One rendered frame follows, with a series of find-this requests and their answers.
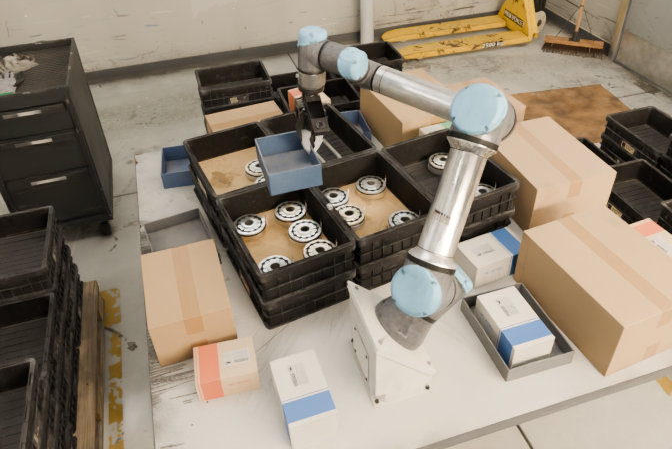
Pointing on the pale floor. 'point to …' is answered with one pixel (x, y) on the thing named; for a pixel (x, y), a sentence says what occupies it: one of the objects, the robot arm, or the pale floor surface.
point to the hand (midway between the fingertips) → (311, 151)
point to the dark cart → (55, 140)
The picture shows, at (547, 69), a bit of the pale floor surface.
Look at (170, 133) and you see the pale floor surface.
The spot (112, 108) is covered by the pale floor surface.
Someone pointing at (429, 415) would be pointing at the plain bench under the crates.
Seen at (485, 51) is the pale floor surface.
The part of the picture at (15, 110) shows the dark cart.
